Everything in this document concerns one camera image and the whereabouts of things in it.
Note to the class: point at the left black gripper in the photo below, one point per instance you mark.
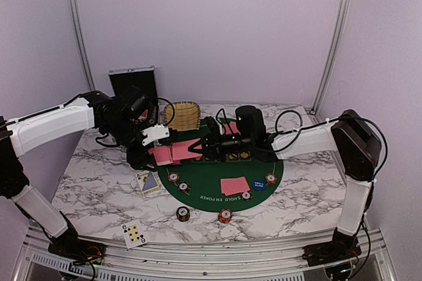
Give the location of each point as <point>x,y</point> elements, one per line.
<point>138,159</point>

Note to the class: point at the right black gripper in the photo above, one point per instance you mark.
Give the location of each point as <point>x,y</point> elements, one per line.
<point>214,148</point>

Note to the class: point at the dealt card top seat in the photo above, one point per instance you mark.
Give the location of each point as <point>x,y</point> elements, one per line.
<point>231,128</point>

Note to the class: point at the dealt card seat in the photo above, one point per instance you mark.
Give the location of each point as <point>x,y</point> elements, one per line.
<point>175,163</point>
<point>225,182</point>
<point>231,128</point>

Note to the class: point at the dealt card bottom seat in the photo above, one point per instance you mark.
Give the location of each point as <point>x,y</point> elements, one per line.
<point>225,182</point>

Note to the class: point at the blue small blind button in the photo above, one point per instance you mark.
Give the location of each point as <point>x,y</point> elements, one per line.
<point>259,185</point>

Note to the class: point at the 100 chip stack bottom mat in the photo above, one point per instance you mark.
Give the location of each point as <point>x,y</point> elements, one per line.
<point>246,196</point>

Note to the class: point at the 5 chip stack mat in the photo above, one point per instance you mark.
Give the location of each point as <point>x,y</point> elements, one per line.
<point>271,179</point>

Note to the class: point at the red tan 5 chip stack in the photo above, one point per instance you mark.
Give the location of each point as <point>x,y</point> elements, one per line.
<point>225,216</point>

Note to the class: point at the black red 100 chip stack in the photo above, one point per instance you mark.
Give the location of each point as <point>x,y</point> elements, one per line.
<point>183,214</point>

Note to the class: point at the face-up six of spades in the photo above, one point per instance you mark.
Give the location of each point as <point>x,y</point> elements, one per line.
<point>132,235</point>

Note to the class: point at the red playing card deck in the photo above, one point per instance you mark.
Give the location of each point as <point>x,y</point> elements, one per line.
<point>162,155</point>

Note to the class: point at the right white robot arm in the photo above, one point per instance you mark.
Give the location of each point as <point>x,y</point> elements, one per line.
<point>358,141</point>

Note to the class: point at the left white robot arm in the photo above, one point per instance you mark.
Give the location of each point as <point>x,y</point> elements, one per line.
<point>114,116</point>

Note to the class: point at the boxed card deck in case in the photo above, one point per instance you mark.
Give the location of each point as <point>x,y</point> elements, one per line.
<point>143,116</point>

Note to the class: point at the right chip row in case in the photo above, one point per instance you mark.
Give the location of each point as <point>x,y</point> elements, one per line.
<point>152,115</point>

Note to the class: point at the round green poker mat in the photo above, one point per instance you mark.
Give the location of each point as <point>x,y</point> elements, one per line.
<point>204,177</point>

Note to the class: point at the woven bamboo basket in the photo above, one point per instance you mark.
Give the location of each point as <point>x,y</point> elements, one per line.
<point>182,116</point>

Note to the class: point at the playing card box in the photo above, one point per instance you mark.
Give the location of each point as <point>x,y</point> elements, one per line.
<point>148,183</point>

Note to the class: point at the aluminium poker case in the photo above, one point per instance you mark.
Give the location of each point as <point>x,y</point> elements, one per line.
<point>137,86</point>

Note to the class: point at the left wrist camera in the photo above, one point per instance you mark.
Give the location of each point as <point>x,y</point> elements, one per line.
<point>154,133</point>

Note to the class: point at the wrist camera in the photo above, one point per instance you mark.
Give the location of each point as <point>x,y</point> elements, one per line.
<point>154,133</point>
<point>250,124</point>

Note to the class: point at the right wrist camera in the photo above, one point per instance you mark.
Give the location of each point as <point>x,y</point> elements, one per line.
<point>250,124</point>

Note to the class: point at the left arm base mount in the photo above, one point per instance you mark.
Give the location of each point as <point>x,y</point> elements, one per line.
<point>79,250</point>

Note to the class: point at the aluminium front rail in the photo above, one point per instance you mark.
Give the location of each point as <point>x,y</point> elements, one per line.
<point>269,259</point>

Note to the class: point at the left aluminium frame post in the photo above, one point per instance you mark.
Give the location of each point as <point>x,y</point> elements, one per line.
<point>80,43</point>

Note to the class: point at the aluminium frame post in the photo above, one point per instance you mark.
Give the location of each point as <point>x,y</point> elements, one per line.
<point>339,26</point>
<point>80,43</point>

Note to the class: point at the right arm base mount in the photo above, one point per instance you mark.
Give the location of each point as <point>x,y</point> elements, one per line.
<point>331,252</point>

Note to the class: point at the right aluminium frame post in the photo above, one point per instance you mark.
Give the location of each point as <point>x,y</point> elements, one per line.
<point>339,26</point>

